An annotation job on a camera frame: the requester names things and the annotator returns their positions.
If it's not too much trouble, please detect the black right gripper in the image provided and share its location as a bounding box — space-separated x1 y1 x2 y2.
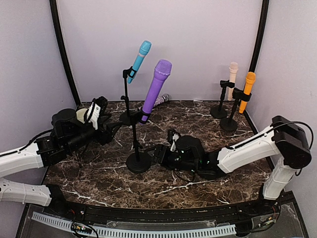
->
144 143 199 173

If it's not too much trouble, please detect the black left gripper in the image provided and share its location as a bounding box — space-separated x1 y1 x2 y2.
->
65 121 122 153

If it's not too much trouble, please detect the black stand holding purple microphone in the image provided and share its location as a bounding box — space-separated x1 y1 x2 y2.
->
126 109 152 174

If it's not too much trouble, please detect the rhinestone silver-head microphone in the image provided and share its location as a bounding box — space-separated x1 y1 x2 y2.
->
154 94 171 107

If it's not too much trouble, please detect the purple microphone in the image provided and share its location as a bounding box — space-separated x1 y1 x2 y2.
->
139 59 172 124

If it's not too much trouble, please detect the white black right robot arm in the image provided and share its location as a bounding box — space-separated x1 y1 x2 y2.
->
147 116 312 215

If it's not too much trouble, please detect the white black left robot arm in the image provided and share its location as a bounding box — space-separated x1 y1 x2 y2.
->
0 109 122 216

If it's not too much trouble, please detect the black stand holding blue microphone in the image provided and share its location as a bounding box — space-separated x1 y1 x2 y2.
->
119 66 137 126

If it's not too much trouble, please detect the black stand holding orange microphone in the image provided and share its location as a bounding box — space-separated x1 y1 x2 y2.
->
219 88 252 132

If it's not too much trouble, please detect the black stand holding white microphone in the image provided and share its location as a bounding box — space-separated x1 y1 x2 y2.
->
210 80 235 119

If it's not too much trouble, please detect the cream white microphone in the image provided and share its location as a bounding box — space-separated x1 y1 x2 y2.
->
227 62 239 101

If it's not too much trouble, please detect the light blue microphone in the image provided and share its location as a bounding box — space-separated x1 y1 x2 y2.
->
127 40 152 84

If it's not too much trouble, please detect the orange microphone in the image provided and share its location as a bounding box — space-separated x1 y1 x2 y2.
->
239 72 256 114

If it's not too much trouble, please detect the white paper cup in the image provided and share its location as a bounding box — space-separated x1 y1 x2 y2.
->
76 108 88 123

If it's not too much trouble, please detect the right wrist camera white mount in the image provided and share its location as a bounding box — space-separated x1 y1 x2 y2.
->
167 129 181 152

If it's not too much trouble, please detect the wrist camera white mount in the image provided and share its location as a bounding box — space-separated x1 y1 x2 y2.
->
167 129 181 152
84 96 108 130

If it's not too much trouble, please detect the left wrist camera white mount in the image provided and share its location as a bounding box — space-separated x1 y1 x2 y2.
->
84 96 108 130

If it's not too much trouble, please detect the black front table rail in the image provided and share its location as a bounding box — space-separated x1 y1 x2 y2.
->
44 197 285 224

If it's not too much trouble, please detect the white slotted cable duct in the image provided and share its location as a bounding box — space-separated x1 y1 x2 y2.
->
31 212 236 238

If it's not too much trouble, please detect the black left corner frame post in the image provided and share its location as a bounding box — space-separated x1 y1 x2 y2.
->
49 0 81 107

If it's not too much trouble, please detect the black corner frame post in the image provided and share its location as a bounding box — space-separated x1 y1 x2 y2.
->
49 0 81 107
249 0 269 73

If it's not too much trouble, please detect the black right corner frame post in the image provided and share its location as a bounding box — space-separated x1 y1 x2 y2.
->
249 0 269 73

